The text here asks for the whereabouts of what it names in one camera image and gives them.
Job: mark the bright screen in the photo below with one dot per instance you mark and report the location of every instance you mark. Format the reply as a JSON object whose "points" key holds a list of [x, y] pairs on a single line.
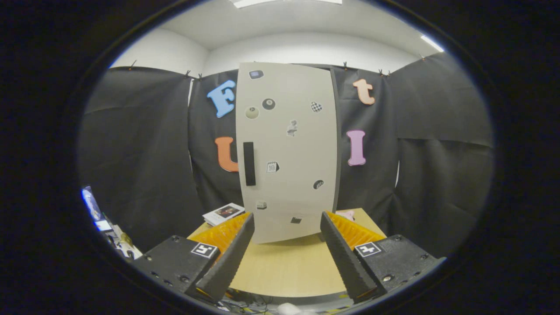
{"points": [[94, 210]]}

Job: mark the black backdrop cloth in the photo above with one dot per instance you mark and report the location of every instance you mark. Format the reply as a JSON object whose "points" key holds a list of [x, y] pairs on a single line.
{"points": [[140, 153]]}

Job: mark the long ceiling light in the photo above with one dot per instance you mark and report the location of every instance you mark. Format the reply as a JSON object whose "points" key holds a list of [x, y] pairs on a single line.
{"points": [[284, 2]]}

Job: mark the small ceiling light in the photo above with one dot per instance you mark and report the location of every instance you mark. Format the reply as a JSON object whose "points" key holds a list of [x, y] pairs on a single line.
{"points": [[432, 43]]}

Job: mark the green and pink plush toy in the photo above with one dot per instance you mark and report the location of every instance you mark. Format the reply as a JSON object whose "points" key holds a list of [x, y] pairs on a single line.
{"points": [[346, 215]]}

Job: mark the pale clutter pile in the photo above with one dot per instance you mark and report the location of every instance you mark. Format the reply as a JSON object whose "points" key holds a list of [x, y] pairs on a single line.
{"points": [[124, 245]]}

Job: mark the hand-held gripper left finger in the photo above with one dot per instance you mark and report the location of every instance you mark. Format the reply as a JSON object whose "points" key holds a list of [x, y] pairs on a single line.
{"points": [[232, 258]]}

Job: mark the white soft object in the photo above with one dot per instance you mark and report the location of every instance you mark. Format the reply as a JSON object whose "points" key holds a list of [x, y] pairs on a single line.
{"points": [[295, 309]]}

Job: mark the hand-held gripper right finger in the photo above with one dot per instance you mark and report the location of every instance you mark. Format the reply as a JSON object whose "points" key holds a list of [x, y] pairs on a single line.
{"points": [[343, 258]]}

